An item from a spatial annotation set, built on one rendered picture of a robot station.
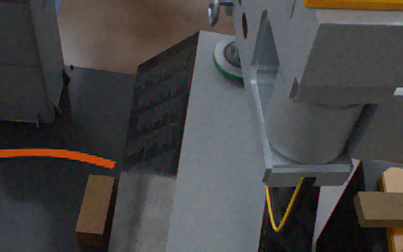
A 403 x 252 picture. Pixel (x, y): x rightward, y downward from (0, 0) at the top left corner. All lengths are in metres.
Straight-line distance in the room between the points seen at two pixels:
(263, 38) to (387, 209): 0.75
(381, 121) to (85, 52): 2.40
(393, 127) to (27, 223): 1.83
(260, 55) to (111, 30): 2.20
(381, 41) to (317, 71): 0.10
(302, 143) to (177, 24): 2.44
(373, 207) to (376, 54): 0.95
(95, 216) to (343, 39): 1.76
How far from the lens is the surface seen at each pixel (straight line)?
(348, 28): 0.78
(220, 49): 1.92
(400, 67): 0.86
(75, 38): 3.35
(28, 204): 2.59
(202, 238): 1.50
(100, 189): 2.44
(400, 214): 1.74
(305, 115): 1.04
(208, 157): 1.65
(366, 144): 1.14
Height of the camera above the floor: 2.18
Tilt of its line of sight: 50 degrees down
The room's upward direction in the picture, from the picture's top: 8 degrees clockwise
